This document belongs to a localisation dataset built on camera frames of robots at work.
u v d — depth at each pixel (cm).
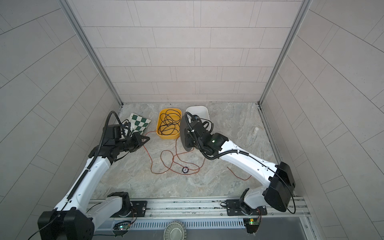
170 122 105
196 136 54
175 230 66
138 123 99
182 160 87
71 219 36
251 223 68
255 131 93
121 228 65
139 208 71
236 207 71
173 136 96
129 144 65
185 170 83
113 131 59
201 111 106
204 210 71
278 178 40
